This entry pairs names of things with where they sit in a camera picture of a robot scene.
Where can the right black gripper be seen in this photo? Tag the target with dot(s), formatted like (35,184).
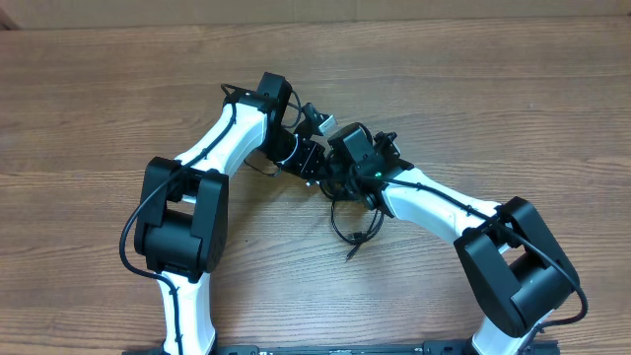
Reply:
(342,179)

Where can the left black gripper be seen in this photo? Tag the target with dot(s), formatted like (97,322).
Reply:
(315,153)

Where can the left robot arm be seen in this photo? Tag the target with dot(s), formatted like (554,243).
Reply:
(181,223)

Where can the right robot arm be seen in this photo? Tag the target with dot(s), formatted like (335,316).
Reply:
(521,278)

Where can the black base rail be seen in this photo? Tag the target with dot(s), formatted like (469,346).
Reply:
(430,347)

